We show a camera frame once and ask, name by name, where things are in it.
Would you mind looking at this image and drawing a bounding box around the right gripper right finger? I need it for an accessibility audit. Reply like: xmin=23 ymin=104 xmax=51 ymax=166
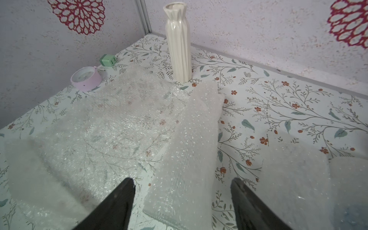
xmin=231 ymin=178 xmax=291 ymax=230

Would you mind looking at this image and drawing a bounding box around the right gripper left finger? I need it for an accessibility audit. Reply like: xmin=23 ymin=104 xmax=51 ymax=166
xmin=74 ymin=178 xmax=136 ymax=230

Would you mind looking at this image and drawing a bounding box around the cream ribbed ceramic vase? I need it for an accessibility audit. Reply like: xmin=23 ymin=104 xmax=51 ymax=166
xmin=163 ymin=2 xmax=192 ymax=83

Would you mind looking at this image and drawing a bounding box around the bubble wrapped purple vase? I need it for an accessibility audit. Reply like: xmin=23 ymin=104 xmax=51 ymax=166
xmin=330 ymin=157 xmax=368 ymax=230

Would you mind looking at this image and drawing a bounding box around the lilac tape roll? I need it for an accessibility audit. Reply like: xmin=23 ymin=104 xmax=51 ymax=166
xmin=71 ymin=67 xmax=102 ymax=92

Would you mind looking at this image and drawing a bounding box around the green cube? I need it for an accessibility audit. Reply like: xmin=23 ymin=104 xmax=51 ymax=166
xmin=99 ymin=54 xmax=117 ymax=67

